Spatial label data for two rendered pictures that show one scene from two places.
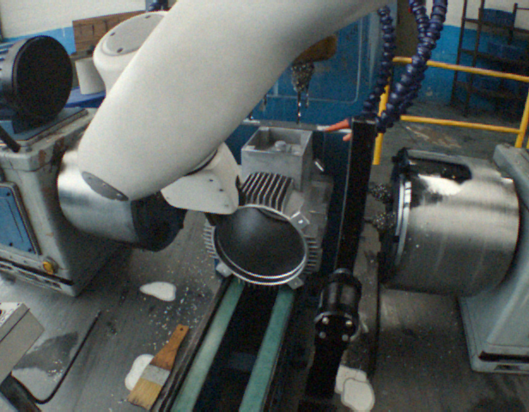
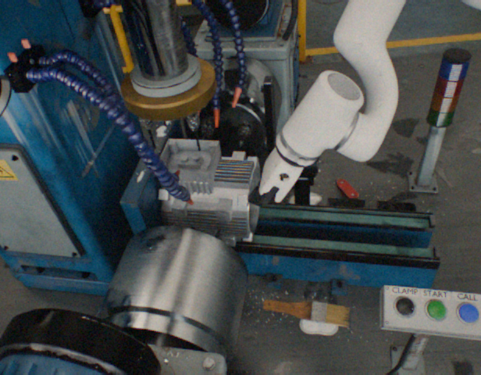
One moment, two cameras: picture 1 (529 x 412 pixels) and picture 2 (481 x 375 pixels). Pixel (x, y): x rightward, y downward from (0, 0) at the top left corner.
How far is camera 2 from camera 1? 0.93 m
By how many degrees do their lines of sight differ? 67
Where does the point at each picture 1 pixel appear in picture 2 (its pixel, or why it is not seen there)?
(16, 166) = not seen: outside the picture
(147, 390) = (334, 313)
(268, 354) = (312, 215)
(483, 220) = not seen: hidden behind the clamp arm
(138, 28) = (341, 83)
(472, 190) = (255, 74)
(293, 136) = (166, 152)
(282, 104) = (103, 155)
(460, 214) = not seen: hidden behind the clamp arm
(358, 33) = (101, 48)
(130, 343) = (293, 344)
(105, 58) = (360, 100)
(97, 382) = (341, 358)
